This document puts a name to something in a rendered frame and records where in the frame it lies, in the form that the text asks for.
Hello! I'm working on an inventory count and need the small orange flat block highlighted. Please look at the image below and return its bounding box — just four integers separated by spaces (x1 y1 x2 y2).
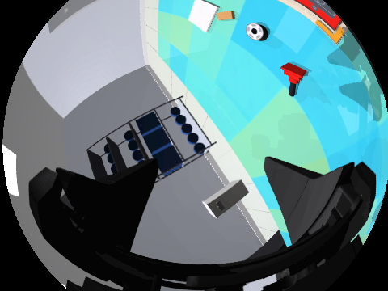
217 11 235 20

